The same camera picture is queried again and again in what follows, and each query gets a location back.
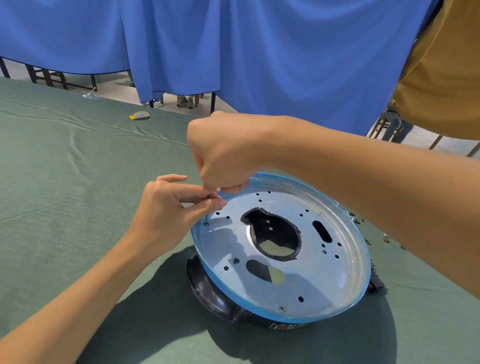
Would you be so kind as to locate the person's right hand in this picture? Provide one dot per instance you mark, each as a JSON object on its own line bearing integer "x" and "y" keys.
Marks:
{"x": 225, "y": 150}

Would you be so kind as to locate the person's left hand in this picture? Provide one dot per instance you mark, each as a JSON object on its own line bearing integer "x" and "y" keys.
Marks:
{"x": 161, "y": 217}

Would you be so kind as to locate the person's left thumb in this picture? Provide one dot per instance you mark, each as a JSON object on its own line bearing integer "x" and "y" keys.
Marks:
{"x": 204, "y": 208}

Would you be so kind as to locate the person's right fingers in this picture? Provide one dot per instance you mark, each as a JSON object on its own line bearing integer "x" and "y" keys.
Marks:
{"x": 227, "y": 187}

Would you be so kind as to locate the thin metal screwdriver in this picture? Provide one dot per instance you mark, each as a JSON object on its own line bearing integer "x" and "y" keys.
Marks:
{"x": 208, "y": 210}

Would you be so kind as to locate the person's left forearm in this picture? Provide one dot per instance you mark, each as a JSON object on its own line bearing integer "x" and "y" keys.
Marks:
{"x": 75, "y": 300}

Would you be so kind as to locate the person's right forearm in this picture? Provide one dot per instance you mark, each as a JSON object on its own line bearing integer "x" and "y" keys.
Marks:
{"x": 375, "y": 187}

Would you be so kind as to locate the black round appliance body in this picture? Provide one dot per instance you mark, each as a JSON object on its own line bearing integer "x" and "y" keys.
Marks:
{"x": 210, "y": 292}

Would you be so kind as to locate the small yellow grey object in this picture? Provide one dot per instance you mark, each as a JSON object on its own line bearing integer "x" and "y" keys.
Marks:
{"x": 139, "y": 116}

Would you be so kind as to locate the green table cloth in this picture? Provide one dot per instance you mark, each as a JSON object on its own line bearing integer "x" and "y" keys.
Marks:
{"x": 75, "y": 180}

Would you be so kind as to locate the blue fabric curtain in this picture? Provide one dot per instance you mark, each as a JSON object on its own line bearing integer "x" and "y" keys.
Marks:
{"x": 262, "y": 56}

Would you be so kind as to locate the scattered small metal screws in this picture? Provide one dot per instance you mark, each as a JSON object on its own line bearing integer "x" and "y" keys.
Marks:
{"x": 375, "y": 232}

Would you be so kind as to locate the clear plastic scrap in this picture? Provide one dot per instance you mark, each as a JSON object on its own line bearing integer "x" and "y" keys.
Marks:
{"x": 91, "y": 96}

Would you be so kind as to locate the light wooden chair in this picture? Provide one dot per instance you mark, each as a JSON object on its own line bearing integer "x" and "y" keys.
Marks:
{"x": 378, "y": 127}

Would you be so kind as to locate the dark wooden chair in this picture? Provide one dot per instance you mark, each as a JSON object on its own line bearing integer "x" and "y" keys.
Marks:
{"x": 47, "y": 77}

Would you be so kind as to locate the mustard yellow cloth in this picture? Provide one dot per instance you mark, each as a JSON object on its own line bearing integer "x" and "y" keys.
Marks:
{"x": 442, "y": 75}

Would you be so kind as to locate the round silver metal base plate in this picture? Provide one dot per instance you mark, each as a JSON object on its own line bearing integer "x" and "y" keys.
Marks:
{"x": 318, "y": 270}

